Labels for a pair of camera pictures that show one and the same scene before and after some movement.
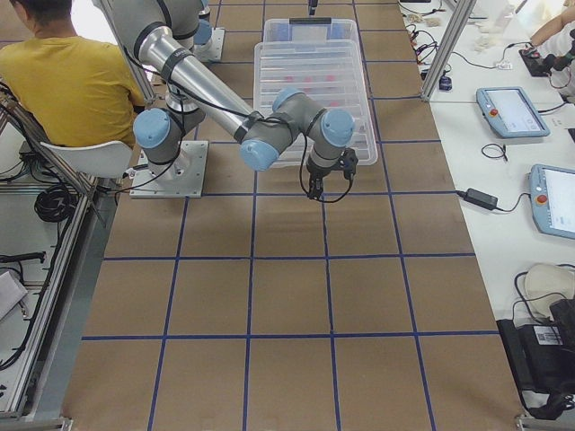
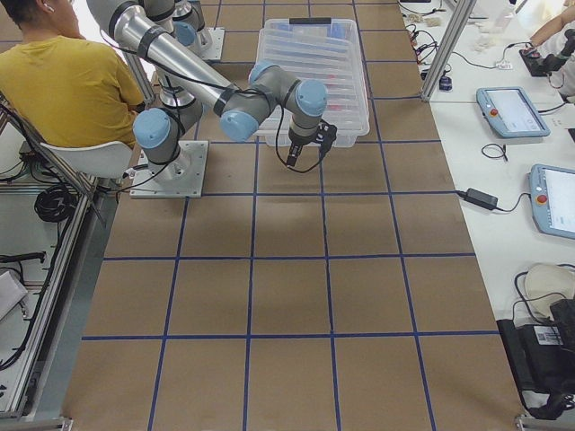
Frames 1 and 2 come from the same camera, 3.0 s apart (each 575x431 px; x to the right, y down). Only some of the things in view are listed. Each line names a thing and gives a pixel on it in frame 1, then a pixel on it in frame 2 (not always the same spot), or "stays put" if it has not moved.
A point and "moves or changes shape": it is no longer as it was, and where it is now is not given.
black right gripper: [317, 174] to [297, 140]
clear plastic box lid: [331, 74] moves or changes shape
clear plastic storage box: [321, 58] stays put
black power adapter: [479, 197] stays put
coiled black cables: [57, 205] stays put
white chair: [103, 160] stays put
